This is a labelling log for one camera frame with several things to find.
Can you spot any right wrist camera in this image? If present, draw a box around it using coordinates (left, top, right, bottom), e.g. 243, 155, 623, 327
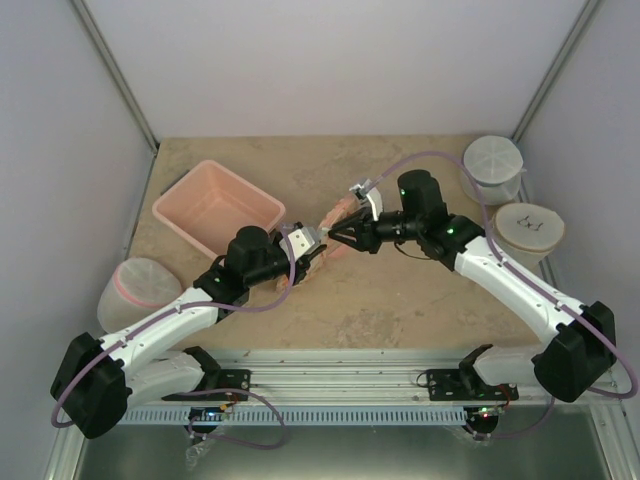
349, 179, 384, 221

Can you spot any pink plastic bin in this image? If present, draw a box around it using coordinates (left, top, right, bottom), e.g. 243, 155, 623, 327
152, 160, 286, 260

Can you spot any beige-trimmed cylindrical laundry bag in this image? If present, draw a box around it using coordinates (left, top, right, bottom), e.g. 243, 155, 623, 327
491, 203, 566, 270

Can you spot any pink-trimmed cylindrical laundry bag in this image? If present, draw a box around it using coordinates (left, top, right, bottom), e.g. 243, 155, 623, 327
97, 258, 183, 333

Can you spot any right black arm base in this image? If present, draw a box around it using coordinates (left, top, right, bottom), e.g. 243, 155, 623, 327
424, 369, 519, 402

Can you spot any blue slotted cable duct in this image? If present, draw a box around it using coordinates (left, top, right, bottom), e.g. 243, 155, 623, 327
120, 405, 467, 426

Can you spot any blue-trimmed cylindrical laundry bag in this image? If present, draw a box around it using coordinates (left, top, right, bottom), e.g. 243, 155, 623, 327
462, 135, 524, 206

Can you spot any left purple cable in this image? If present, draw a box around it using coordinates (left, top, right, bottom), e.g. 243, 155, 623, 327
49, 227, 311, 449

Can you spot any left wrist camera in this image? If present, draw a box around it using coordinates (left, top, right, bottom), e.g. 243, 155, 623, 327
279, 226, 321, 262

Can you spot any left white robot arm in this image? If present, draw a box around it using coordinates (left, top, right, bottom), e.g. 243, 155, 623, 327
50, 223, 326, 439

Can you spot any floral bra laundry bag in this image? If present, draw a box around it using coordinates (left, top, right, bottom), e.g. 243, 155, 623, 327
273, 192, 369, 296

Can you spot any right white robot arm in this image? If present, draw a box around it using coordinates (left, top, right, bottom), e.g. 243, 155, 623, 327
329, 170, 616, 402

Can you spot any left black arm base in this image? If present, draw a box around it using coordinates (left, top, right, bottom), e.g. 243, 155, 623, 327
162, 369, 252, 402

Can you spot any aluminium mounting rail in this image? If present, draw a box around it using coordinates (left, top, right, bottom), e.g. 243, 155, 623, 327
68, 348, 621, 407

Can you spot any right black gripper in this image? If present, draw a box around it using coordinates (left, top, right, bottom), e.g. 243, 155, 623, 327
329, 206, 423, 255

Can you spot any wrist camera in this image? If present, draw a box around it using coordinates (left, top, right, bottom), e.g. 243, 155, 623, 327
349, 179, 384, 221
279, 226, 321, 262

